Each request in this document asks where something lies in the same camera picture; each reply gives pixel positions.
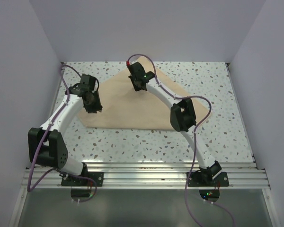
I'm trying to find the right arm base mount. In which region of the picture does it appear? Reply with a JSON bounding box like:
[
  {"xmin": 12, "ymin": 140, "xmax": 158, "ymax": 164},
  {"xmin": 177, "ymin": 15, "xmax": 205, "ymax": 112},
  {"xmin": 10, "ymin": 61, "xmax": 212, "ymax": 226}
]
[{"xmin": 186, "ymin": 170, "xmax": 230, "ymax": 187}]

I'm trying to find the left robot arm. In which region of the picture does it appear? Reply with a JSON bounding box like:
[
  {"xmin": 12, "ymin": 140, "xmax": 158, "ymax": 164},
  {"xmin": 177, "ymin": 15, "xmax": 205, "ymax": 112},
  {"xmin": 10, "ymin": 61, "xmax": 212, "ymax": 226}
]
[{"xmin": 28, "ymin": 74, "xmax": 102, "ymax": 186}]

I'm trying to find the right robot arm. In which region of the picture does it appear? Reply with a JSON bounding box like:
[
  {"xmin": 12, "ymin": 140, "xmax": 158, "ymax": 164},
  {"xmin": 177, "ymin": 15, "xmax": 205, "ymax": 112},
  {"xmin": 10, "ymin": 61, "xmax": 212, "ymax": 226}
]
[{"xmin": 126, "ymin": 61, "xmax": 222, "ymax": 186}]

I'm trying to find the aluminium rail frame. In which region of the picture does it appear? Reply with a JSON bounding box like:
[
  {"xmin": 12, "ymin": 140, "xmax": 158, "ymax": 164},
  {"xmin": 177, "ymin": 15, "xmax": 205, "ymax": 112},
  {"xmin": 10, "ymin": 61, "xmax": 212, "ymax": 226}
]
[{"xmin": 10, "ymin": 62, "xmax": 280, "ymax": 227}]

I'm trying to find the beige cloth mat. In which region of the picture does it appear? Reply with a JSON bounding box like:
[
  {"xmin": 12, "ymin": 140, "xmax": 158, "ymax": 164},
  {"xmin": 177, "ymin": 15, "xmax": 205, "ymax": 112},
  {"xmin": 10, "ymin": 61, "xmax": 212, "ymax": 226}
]
[{"xmin": 76, "ymin": 55, "xmax": 213, "ymax": 131}]

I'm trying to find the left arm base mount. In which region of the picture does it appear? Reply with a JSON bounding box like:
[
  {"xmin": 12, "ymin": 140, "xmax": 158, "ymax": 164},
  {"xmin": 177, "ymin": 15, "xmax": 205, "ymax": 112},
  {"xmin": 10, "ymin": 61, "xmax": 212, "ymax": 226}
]
[{"xmin": 59, "ymin": 172, "xmax": 104, "ymax": 187}]

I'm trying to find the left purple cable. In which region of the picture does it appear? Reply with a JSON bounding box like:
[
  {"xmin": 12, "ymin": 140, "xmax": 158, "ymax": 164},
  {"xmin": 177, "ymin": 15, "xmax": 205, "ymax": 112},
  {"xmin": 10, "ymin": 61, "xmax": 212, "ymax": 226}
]
[{"xmin": 27, "ymin": 63, "xmax": 98, "ymax": 201}]

